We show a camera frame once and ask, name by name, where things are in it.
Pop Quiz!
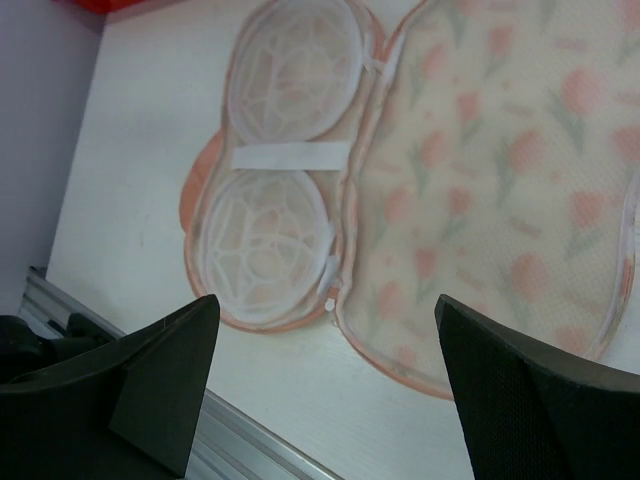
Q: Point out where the aluminium mounting rail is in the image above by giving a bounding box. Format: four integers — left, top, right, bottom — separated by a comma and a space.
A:
1, 268, 332, 479

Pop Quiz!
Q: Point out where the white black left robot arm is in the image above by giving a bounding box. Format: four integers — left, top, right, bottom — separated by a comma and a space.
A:
1, 313, 116, 384

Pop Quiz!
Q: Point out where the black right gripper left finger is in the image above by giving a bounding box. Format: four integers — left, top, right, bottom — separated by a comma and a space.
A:
1, 295, 220, 479

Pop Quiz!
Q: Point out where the red plastic tray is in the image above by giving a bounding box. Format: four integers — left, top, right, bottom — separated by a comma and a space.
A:
71, 0, 144, 15

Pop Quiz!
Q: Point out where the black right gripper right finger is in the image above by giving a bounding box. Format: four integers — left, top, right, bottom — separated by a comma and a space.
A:
434, 295, 639, 479

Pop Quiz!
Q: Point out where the floral mesh laundry bag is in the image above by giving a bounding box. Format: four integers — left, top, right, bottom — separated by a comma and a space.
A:
180, 1, 639, 398

